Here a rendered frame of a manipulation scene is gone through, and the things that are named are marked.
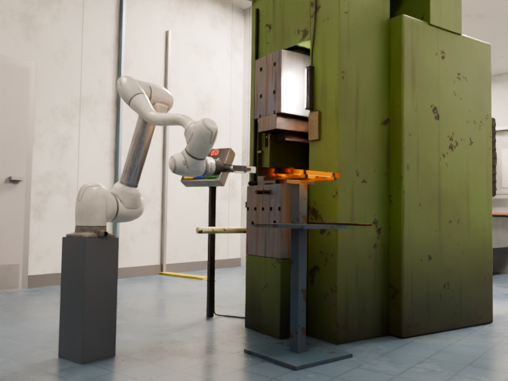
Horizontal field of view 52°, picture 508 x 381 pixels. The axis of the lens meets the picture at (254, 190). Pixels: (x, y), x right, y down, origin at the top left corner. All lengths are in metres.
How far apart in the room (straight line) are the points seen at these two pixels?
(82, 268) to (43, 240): 2.88
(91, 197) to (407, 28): 2.14
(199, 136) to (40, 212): 3.47
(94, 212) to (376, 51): 1.92
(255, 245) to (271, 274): 0.24
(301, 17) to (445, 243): 1.73
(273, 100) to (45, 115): 2.87
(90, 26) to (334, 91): 3.58
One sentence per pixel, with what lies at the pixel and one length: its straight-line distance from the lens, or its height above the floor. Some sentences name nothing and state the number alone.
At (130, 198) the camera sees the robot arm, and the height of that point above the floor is 0.80.
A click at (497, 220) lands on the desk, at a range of 7.12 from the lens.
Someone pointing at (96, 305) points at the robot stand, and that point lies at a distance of 2.72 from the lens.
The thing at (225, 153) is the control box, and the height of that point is 1.15.
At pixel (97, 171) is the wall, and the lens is 5.86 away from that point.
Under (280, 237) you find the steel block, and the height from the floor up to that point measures 0.59.
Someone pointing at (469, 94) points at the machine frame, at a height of 1.57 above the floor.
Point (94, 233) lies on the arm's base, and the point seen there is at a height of 0.62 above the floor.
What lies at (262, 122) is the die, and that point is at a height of 1.33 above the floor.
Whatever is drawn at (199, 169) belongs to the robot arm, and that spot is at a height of 0.92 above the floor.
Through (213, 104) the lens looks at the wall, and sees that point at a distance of 7.20.
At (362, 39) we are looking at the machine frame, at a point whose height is 1.79.
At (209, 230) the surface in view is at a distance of 3.47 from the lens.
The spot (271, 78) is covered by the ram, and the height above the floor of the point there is 1.60.
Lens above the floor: 0.72
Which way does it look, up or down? 3 degrees up
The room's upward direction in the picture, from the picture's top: 1 degrees clockwise
